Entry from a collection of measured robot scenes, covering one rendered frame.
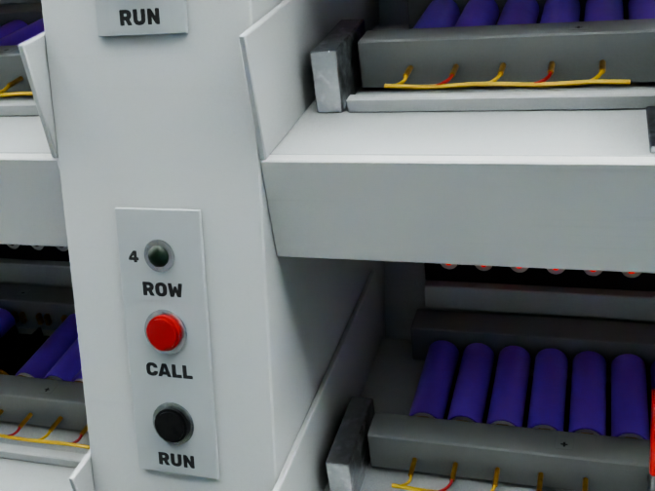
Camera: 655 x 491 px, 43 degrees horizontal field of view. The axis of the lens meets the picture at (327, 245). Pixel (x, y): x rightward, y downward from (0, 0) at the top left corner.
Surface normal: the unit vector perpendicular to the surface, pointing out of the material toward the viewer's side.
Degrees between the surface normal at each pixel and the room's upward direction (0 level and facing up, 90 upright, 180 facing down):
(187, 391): 90
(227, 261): 90
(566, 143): 17
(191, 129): 90
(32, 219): 107
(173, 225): 90
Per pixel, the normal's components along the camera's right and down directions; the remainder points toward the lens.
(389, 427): -0.12, -0.86
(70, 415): -0.28, 0.50
